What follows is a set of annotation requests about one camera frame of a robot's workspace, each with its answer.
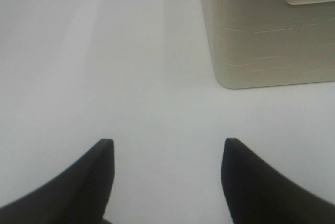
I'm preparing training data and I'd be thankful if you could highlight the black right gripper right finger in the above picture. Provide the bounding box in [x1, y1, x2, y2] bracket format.
[221, 138, 334, 223]

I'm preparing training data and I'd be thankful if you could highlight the beige basket with grey rim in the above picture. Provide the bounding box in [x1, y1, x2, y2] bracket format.
[200, 0, 334, 89]

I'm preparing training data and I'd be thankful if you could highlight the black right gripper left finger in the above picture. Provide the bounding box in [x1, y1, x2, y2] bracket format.
[1, 139, 114, 223]

